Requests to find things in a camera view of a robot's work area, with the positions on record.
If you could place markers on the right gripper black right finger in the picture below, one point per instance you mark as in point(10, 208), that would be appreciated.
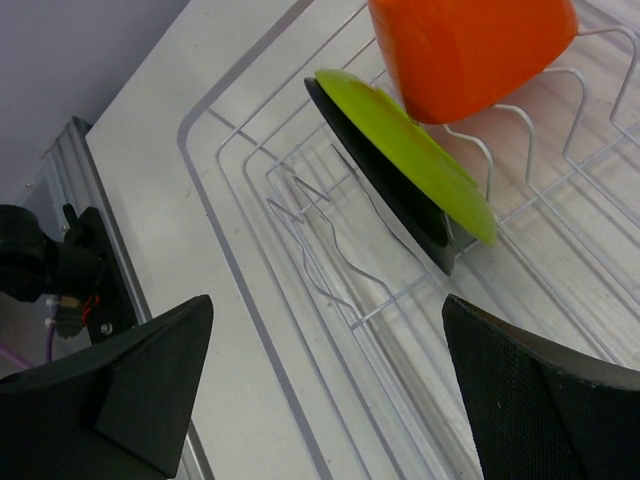
point(538, 409)

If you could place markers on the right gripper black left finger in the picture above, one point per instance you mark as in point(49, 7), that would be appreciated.
point(119, 409)

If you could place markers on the black plastic plate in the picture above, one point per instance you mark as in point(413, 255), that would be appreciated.
point(420, 216)

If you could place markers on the green plastic plate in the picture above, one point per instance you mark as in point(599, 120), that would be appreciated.
point(410, 149)

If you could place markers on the orange plastic cup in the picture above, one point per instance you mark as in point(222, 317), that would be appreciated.
point(451, 59)

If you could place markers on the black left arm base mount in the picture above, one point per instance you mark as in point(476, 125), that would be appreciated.
point(97, 281)

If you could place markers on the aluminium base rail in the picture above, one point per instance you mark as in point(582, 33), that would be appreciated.
point(70, 150)

